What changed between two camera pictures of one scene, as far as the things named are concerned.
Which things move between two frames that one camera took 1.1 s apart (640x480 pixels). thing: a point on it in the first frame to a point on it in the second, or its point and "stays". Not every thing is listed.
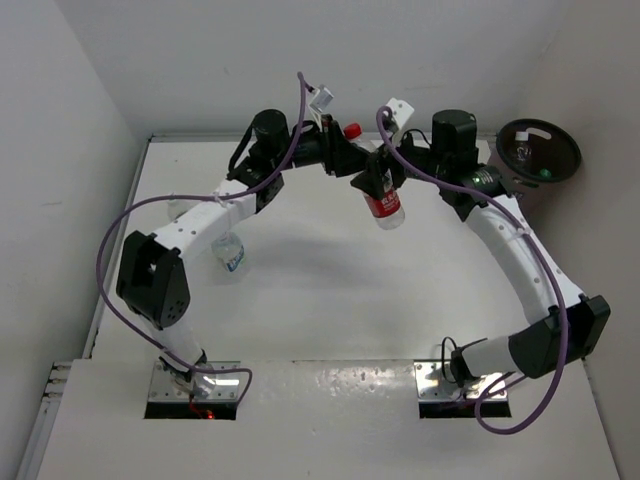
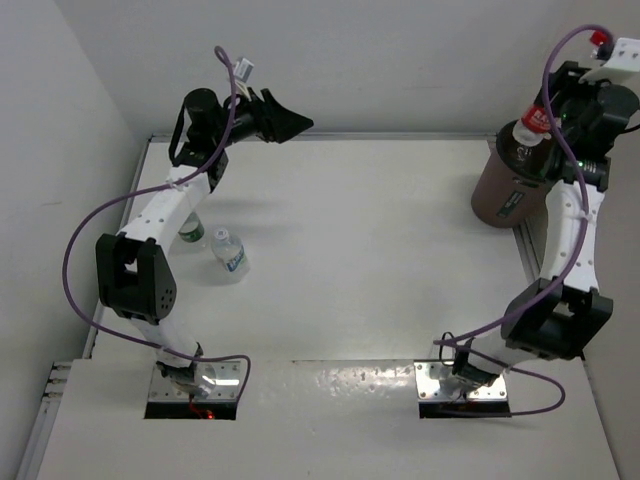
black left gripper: x=341 y=156 to x=272 y=122
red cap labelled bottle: x=387 y=211 to x=535 y=122
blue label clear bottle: x=229 y=250 stays
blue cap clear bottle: x=523 y=145 stays
